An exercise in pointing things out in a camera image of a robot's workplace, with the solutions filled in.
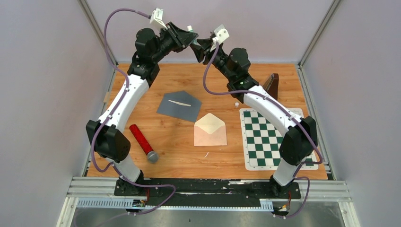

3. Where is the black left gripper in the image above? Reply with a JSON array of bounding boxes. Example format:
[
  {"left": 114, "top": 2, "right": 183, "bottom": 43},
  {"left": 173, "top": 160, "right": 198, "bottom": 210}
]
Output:
[{"left": 151, "top": 22, "right": 198, "bottom": 63}]

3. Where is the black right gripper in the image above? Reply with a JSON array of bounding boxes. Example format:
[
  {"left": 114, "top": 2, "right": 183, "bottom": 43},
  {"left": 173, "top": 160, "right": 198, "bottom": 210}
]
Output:
[{"left": 191, "top": 39, "right": 234, "bottom": 81}]

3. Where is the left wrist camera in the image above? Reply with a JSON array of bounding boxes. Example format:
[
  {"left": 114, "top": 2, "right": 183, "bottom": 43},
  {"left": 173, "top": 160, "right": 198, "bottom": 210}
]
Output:
[{"left": 149, "top": 8, "right": 167, "bottom": 30}]

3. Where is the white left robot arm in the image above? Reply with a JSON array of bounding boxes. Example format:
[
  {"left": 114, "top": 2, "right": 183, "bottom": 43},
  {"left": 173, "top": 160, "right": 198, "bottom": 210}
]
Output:
[{"left": 86, "top": 22, "right": 198, "bottom": 195}]

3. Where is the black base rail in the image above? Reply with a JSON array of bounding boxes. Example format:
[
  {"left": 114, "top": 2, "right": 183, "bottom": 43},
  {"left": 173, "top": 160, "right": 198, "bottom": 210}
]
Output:
[{"left": 114, "top": 178, "right": 301, "bottom": 207}]

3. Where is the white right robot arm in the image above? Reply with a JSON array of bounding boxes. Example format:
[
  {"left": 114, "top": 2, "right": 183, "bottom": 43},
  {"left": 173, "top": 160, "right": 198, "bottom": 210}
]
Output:
[{"left": 190, "top": 38, "right": 318, "bottom": 198}]

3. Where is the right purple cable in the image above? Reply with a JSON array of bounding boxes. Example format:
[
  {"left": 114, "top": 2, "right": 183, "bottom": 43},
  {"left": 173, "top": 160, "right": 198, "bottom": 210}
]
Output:
[{"left": 202, "top": 42, "right": 323, "bottom": 219}]

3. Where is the red microphone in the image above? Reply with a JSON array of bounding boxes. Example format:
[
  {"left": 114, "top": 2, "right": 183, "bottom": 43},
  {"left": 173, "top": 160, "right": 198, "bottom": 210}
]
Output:
[{"left": 129, "top": 124, "right": 159, "bottom": 164}]

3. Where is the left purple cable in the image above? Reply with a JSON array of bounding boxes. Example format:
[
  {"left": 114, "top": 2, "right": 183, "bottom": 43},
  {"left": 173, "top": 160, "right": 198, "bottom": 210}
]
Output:
[{"left": 90, "top": 8, "right": 177, "bottom": 217}]

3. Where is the green white chessboard mat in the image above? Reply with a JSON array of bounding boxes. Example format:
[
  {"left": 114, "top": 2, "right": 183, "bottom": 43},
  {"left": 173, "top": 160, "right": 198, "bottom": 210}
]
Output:
[{"left": 239, "top": 107, "right": 319, "bottom": 172}]

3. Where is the cream pink envelope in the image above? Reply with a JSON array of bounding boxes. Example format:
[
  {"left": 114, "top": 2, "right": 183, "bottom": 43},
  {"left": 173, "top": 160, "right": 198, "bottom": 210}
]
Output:
[{"left": 194, "top": 113, "right": 227, "bottom": 147}]

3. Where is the green white glue stick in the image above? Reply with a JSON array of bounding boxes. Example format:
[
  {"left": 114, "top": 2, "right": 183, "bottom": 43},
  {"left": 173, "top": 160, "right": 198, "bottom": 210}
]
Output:
[{"left": 187, "top": 25, "right": 199, "bottom": 45}]

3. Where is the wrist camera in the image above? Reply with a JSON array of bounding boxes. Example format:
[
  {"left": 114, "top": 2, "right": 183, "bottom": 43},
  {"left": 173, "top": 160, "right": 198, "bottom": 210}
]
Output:
[
  {"left": 212, "top": 24, "right": 230, "bottom": 45},
  {"left": 149, "top": 8, "right": 167, "bottom": 30}
]

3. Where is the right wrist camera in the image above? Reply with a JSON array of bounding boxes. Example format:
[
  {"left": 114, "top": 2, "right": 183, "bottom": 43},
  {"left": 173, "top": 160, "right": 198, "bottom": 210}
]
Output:
[{"left": 212, "top": 24, "right": 230, "bottom": 45}]

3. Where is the grey envelope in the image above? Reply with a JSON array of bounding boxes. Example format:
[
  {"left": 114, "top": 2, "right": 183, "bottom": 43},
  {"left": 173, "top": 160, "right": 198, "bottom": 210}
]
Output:
[{"left": 157, "top": 90, "right": 202, "bottom": 122}]

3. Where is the wooden metronome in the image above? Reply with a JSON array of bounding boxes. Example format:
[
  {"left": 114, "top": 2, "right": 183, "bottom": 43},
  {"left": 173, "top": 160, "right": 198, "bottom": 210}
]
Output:
[{"left": 262, "top": 73, "right": 279, "bottom": 100}]

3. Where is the purple cable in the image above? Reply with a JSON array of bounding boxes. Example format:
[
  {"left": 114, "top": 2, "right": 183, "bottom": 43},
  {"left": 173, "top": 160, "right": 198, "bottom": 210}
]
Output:
[
  {"left": 202, "top": 42, "right": 323, "bottom": 219},
  {"left": 90, "top": 8, "right": 177, "bottom": 217}
]

